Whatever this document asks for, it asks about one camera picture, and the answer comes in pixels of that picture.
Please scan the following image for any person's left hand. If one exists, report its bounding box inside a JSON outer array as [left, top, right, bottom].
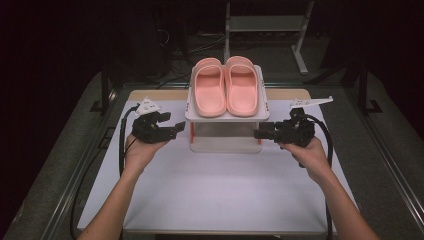
[[123, 133, 170, 178]]

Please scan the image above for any white two-tier shoe rack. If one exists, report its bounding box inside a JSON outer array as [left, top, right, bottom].
[[184, 64, 271, 154]]

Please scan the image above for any black metal stand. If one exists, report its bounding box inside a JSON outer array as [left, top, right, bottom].
[[89, 63, 118, 115], [357, 65, 384, 115]]

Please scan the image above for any pink rubber slipper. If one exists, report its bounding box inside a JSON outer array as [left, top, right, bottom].
[[191, 57, 228, 119], [224, 55, 261, 118]]

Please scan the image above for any person's right hand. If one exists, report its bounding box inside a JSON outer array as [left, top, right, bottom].
[[279, 136, 331, 183]]

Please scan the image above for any white metal stand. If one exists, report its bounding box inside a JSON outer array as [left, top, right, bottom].
[[223, 0, 315, 75]]

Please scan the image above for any white table cloth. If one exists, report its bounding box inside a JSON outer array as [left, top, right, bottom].
[[77, 99, 359, 235]]

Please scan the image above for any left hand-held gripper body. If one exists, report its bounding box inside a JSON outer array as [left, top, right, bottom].
[[131, 97, 178, 145]]

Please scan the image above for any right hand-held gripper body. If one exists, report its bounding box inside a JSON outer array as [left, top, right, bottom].
[[274, 95, 335, 148]]

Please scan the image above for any black floor cable bundle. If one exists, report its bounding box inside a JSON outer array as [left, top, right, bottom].
[[153, 26, 228, 88]]

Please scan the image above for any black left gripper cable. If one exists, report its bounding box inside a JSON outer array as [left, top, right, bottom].
[[68, 105, 140, 240]]

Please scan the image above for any metal frame rail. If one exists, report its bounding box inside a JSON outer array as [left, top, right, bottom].
[[41, 89, 118, 240], [345, 89, 424, 228]]

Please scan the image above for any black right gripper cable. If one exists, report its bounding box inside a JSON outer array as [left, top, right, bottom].
[[299, 113, 335, 240]]

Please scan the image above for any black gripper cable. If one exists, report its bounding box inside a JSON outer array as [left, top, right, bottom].
[[68, 105, 140, 240], [299, 113, 335, 240]]

